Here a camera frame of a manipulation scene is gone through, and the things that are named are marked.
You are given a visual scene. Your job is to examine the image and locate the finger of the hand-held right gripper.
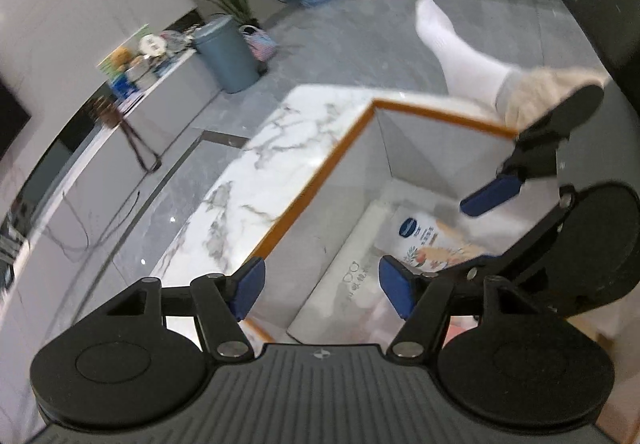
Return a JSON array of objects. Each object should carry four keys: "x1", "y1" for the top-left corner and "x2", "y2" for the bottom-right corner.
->
[
  {"x1": 437, "y1": 187, "x2": 581, "y2": 277},
  {"x1": 459, "y1": 83, "x2": 607, "y2": 219}
]

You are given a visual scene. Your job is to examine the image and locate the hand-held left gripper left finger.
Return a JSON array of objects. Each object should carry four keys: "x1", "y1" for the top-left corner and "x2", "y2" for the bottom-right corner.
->
[{"x1": 97, "y1": 257, "x2": 266, "y2": 365}]

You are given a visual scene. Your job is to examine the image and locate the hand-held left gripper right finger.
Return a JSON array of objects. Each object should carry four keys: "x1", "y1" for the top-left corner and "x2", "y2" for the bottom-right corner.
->
[{"x1": 378, "y1": 255, "x2": 556, "y2": 365}]

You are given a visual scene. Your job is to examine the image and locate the long white box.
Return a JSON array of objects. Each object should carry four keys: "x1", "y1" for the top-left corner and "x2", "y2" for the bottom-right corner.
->
[{"x1": 287, "y1": 201, "x2": 401, "y2": 345}]

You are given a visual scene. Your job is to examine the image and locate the white snack packet blue label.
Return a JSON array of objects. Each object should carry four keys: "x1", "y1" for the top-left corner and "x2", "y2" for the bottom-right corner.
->
[{"x1": 385, "y1": 211, "x2": 501, "y2": 271}]

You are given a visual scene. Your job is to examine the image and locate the white storage box orange rim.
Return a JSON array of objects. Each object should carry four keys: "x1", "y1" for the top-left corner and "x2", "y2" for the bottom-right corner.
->
[{"x1": 242, "y1": 97, "x2": 561, "y2": 347}]

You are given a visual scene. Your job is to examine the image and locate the person's beige fleece pants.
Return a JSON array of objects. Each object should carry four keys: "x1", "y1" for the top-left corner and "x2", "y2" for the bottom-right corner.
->
[{"x1": 495, "y1": 67, "x2": 626, "y2": 355}]

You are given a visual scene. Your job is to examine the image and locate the person's white sock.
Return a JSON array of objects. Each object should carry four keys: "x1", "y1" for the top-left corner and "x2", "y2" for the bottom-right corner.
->
[{"x1": 415, "y1": 0, "x2": 523, "y2": 111}]

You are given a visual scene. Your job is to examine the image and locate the marble television cabinet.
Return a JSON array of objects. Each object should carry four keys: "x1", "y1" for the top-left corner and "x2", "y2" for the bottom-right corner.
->
[{"x1": 0, "y1": 47, "x2": 223, "y2": 325}]

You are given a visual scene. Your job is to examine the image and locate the blue grey trash can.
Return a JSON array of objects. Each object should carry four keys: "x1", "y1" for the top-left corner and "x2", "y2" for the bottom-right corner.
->
[{"x1": 192, "y1": 14, "x2": 261, "y2": 94}]

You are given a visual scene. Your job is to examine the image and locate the pink woven bag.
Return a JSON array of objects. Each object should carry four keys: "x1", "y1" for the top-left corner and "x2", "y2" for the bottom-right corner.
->
[{"x1": 239, "y1": 24, "x2": 277, "y2": 61}]

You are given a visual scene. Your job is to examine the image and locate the black cable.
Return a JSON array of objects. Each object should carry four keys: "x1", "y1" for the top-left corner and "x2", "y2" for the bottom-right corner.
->
[{"x1": 42, "y1": 189, "x2": 143, "y2": 252}]

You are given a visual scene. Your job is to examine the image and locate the black wall television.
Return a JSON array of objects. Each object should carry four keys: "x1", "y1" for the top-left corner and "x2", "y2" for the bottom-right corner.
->
[{"x1": 0, "y1": 79, "x2": 32, "y2": 160}]

